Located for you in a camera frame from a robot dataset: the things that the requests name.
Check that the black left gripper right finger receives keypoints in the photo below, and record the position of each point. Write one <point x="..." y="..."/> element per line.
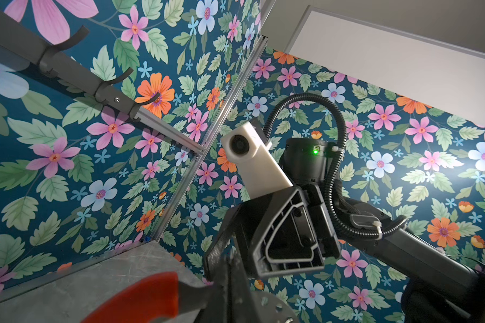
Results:
<point x="243" y="305"/>

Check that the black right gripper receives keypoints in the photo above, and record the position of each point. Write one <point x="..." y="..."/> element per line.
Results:
<point x="287" y="232"/>

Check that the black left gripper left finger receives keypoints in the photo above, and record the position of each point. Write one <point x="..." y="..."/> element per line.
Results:
<point x="219" y="307"/>

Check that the red keyring with metal rings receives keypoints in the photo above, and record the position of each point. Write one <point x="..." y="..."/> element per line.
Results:
<point x="162" y="297"/>

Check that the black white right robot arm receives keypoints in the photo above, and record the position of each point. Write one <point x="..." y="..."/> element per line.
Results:
<point x="439" y="289"/>

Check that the black hook rack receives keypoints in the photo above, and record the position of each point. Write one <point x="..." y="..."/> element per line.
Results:
<point x="54" y="63"/>

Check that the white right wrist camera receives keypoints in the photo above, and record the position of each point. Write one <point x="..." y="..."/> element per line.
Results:
<point x="259" y="171"/>

